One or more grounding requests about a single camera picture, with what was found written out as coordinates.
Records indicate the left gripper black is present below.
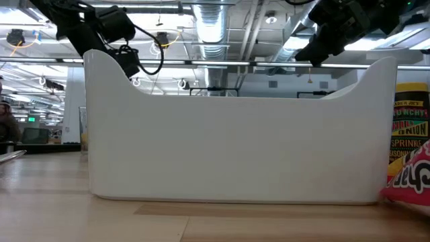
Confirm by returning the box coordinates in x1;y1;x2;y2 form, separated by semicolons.
56;13;142;79

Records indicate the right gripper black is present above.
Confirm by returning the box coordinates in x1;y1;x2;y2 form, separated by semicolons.
294;0;380;67

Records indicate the white plastic bin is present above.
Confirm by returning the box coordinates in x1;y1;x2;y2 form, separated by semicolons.
83;49;399;206

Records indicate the black ceiling device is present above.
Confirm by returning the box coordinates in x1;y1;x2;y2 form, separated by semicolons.
45;79;65;91

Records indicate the horizontal LED light bar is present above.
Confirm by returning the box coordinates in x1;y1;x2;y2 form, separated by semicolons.
0;56;430;71

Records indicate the yellow-lid seasoning jar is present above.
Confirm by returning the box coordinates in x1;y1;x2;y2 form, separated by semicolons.
388;82;430;165

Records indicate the person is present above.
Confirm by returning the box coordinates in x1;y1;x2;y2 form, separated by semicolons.
0;100;22;144

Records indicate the silver metal spoon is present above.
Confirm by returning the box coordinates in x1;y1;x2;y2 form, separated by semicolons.
0;149;28;165

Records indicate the red yellow ramen packet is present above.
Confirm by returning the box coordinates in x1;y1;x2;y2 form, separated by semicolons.
381;139;430;216

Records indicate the smooth silver ventilation duct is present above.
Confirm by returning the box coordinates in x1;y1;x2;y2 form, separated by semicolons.
268;0;323;65

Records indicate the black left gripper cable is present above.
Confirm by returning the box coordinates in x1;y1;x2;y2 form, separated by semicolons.
127;24;165;77

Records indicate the black ceiling cable reel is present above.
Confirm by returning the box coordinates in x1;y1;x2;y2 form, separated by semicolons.
5;28;38;48
153;30;181;56

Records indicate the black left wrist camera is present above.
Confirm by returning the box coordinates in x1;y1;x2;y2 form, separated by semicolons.
96;5;137;44

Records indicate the ribbed silver ventilation duct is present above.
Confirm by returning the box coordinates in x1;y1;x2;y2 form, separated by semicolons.
191;0;231;97

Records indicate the black aluminium table frame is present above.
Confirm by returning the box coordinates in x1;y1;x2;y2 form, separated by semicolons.
0;143;81;155

